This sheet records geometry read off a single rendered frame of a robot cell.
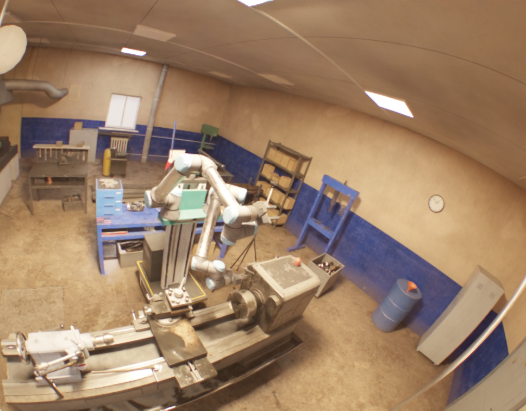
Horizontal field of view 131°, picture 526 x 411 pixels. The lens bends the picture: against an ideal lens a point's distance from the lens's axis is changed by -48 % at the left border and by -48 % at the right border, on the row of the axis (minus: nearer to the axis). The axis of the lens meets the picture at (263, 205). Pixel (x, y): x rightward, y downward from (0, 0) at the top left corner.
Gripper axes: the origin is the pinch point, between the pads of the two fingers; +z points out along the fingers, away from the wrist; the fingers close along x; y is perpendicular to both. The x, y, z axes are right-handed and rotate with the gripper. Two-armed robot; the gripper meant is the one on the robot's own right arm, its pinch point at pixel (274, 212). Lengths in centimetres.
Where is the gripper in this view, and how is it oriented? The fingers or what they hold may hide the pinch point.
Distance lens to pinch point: 139.0
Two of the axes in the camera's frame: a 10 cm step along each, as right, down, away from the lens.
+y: -6.3, 3.5, 6.9
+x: 2.5, 9.4, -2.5
